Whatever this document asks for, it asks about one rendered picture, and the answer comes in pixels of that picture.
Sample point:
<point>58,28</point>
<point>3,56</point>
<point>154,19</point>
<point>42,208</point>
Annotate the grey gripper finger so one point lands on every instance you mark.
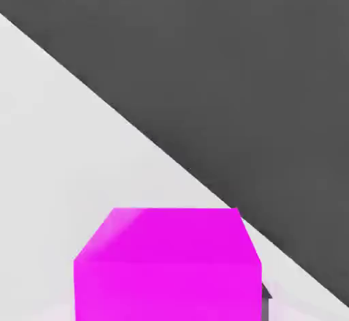
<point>265,303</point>

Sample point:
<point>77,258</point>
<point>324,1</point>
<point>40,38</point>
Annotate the small magenta cube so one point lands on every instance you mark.
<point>167,266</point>

